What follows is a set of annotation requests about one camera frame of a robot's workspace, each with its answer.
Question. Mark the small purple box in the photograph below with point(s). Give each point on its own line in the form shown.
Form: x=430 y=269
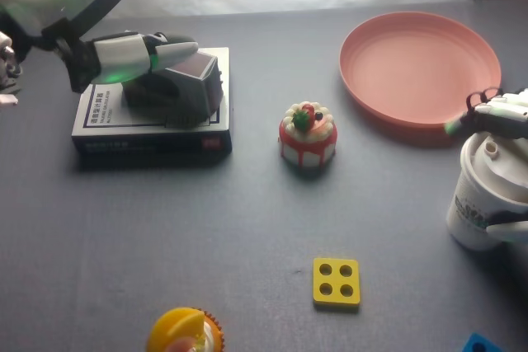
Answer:
x=194 y=67

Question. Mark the toy strawberry cake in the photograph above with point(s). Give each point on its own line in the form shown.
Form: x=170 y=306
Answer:
x=307 y=137

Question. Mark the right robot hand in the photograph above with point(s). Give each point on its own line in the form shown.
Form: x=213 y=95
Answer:
x=503 y=111

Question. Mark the white paper cup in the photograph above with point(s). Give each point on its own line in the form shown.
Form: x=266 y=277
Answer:
x=474 y=187

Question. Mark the white calculator box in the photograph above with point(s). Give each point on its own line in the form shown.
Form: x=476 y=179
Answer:
x=144 y=137

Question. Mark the pink round plate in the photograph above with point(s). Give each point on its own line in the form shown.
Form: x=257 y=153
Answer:
x=416 y=67

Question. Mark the yellow four-hole block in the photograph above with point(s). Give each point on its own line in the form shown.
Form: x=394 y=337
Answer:
x=336 y=284

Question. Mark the grey table cloth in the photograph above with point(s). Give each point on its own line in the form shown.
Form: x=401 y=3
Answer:
x=206 y=224

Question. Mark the blue toy block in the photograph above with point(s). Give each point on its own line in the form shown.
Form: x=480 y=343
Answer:
x=482 y=344

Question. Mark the toy orange cupcake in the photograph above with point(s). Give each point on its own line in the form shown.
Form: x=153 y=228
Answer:
x=181 y=331

